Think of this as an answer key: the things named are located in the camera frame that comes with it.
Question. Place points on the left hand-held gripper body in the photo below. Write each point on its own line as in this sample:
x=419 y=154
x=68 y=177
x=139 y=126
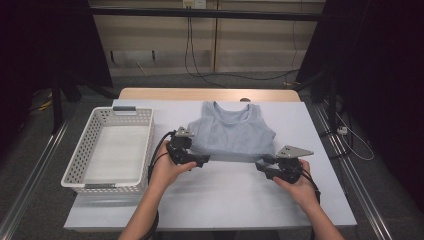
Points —
x=180 y=146

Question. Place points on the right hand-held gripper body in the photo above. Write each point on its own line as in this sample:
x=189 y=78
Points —
x=290 y=170

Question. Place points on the light blue knit tank top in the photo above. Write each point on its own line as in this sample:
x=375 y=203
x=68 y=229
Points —
x=233 y=136

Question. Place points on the white perforated plastic basket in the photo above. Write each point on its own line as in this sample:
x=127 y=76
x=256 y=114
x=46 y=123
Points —
x=113 y=153

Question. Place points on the person's right hand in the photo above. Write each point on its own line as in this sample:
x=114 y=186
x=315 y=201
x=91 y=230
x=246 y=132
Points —
x=303 y=190

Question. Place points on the person's left hand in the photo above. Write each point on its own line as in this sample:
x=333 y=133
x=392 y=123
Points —
x=163 y=173

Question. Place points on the black metal stand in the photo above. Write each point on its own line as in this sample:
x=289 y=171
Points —
x=56 y=106
x=331 y=100

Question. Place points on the black curtain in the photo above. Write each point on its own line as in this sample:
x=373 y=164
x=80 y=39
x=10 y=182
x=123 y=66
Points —
x=383 y=66
x=40 y=40

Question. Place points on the aluminium frame rail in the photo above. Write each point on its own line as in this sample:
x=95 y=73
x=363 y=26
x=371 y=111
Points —
x=33 y=176
x=353 y=176

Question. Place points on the white wall power socket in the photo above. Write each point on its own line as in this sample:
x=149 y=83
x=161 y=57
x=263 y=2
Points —
x=200 y=4

